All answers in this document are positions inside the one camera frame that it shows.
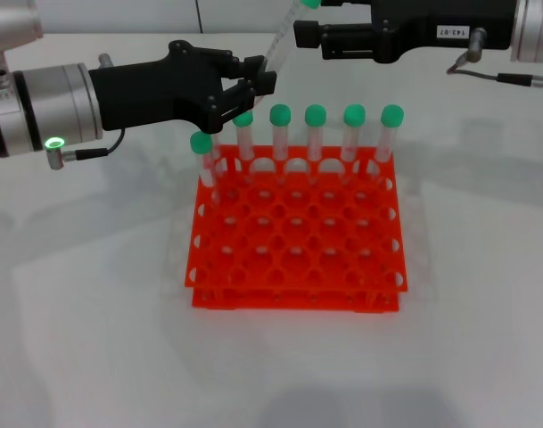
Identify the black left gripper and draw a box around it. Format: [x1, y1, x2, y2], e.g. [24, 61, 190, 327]
[87, 39, 279, 134]

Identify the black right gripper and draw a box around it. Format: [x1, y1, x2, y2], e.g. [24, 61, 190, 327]
[292, 0, 516, 64]

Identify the orange plastic test tube rack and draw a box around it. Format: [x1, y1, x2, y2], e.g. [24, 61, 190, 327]
[184, 143, 409, 314]

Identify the right arm cable with plugs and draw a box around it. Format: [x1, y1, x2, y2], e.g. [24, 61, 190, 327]
[447, 26, 543, 98]

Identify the arm cable with plugs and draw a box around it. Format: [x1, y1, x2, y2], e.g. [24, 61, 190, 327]
[447, 26, 543, 98]
[45, 52, 128, 171]

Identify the left arm cable with plugs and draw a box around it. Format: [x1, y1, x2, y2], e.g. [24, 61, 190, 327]
[45, 52, 128, 171]

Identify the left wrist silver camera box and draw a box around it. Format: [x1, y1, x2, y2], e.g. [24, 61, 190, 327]
[0, 0, 45, 59]

